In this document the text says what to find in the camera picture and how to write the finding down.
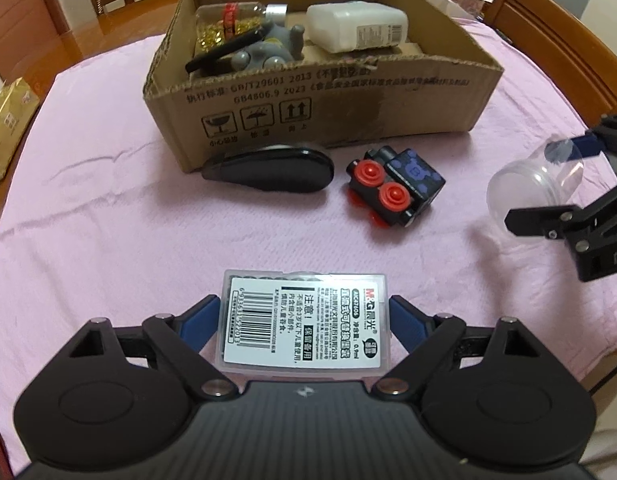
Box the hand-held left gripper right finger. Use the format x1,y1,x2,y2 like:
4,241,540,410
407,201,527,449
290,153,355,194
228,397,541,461
371,295,539,401

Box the clear bottle of golden capsules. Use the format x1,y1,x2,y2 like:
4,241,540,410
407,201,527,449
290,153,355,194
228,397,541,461
194,2,289,53

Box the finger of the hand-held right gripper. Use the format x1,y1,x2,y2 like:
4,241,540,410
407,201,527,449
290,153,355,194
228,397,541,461
543,115,617,164
505,180,617,247

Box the gold tissue pack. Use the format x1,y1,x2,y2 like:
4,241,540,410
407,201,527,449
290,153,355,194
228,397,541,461
0,77,42,184

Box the clear plastic case white label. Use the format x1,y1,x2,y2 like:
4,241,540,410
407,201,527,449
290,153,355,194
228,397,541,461
214,269,393,375

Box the black power bank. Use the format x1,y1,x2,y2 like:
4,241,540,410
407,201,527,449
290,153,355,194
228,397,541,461
185,27,269,75

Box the brown wooden door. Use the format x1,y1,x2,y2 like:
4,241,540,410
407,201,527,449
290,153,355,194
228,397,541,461
0,0,82,73

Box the grey dinosaur toy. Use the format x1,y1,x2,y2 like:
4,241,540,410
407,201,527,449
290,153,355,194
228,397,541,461
216,22,306,73

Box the black toy car red wheels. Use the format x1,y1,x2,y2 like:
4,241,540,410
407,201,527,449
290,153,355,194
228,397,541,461
346,146,445,228

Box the white plastic bottle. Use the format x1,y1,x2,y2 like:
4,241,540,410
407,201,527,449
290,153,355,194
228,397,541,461
306,1,409,53

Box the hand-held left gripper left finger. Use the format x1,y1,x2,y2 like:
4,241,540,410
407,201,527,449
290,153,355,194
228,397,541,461
68,294,239,401

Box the pink towel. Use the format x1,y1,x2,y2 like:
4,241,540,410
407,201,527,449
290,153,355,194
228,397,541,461
0,15,607,466

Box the clear plastic jar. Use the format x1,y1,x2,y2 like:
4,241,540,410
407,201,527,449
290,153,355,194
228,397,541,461
486,132,587,251

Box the wooden chair with striped back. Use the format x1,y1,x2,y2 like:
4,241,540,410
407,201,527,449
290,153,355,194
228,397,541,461
481,0,617,131

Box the black oval handheld device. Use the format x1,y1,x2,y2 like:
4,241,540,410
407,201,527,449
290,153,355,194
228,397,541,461
201,146,335,195

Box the brown cardboard box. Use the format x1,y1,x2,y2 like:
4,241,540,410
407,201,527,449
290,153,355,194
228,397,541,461
142,0,504,173

